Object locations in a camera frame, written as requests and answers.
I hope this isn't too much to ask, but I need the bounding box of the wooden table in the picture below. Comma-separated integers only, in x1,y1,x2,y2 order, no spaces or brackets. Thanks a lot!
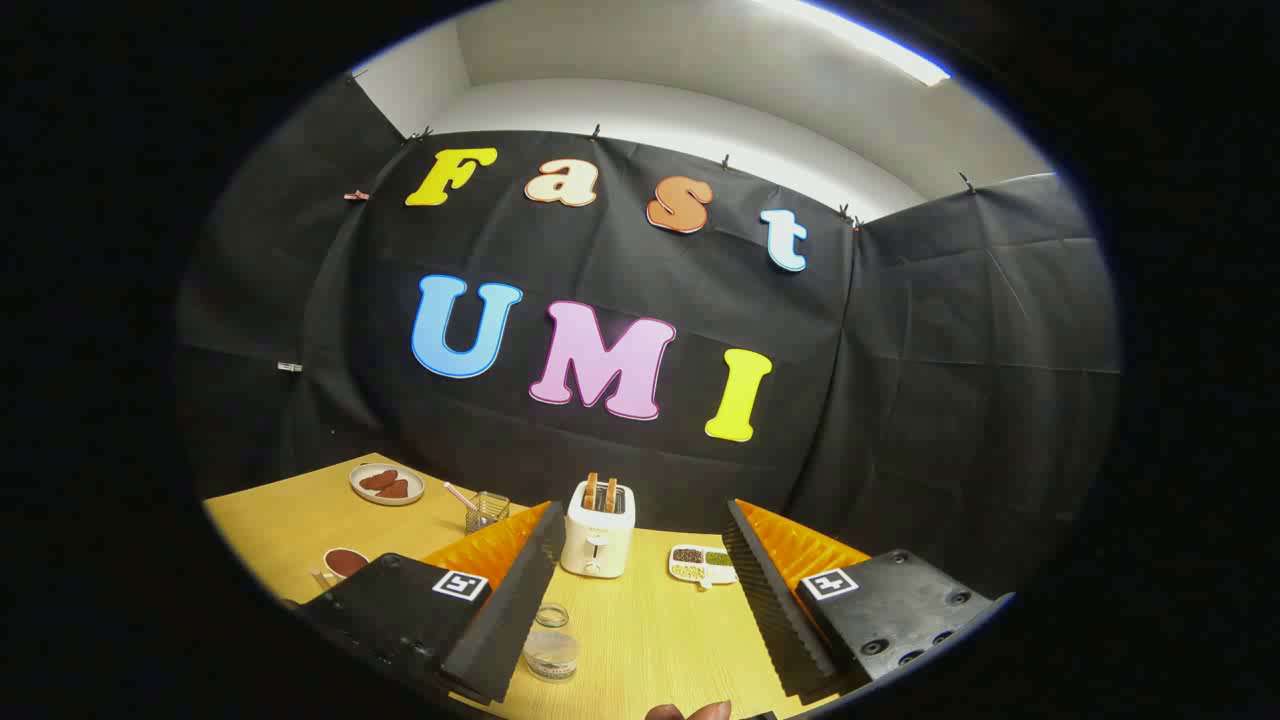
203,452,851,720

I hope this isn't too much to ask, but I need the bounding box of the metal mesh holder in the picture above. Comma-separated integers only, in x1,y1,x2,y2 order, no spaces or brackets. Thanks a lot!
465,491,511,534

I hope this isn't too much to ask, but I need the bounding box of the white divided dish with beans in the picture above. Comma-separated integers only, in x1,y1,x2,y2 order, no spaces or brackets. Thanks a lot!
668,545,739,591

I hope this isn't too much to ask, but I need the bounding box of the small white plate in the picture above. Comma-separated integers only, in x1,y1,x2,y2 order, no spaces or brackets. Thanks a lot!
349,462,426,507

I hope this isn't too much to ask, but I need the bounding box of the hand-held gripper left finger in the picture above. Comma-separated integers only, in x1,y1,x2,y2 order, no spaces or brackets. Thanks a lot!
285,500,567,706

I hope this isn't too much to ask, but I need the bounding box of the beige cup with wooden handle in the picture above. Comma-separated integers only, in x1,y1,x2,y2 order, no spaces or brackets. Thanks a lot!
310,547,371,587

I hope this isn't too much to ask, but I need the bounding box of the clear plastic juice bottle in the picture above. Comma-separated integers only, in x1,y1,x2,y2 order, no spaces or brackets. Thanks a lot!
522,602,582,684

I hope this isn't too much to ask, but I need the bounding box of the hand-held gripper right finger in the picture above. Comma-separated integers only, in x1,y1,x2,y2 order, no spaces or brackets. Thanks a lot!
722,498,1016,706

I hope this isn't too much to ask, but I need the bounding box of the white toaster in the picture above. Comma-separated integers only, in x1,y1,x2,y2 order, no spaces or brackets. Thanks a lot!
560,480,637,579

